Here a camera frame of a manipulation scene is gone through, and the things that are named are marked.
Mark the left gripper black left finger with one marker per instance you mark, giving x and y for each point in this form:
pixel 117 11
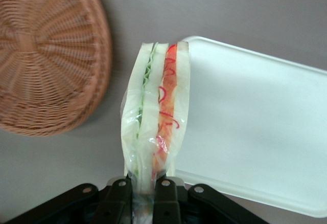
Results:
pixel 116 203

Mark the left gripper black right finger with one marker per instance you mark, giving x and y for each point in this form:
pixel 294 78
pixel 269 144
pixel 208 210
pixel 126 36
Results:
pixel 166 203

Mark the plastic-wrapped triangle sandwich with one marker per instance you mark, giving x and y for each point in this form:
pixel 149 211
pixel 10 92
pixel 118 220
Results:
pixel 150 106

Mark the cream rectangular tray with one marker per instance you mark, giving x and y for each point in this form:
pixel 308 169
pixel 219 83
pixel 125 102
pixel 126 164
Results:
pixel 255 119

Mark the round brown wicker basket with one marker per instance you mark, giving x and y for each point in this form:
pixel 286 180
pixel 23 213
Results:
pixel 51 55

